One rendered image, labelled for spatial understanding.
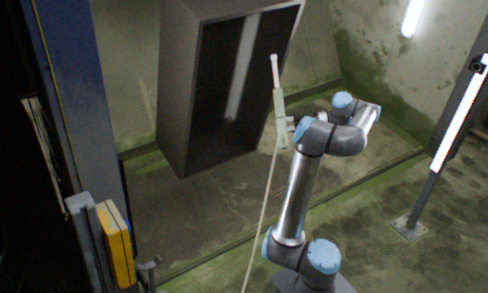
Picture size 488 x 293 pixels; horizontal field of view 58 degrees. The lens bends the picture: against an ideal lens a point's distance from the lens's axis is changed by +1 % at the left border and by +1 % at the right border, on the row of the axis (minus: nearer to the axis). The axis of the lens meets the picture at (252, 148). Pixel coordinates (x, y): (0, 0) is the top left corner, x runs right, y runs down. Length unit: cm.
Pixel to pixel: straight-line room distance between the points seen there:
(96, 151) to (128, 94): 185
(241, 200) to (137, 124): 101
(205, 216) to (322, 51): 211
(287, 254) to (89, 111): 101
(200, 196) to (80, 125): 181
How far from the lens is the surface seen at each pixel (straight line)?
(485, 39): 361
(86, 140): 166
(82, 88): 154
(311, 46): 437
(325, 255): 197
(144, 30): 361
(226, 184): 338
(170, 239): 305
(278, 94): 226
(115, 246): 123
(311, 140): 165
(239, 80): 298
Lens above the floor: 247
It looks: 41 degrees down
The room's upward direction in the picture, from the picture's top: 6 degrees clockwise
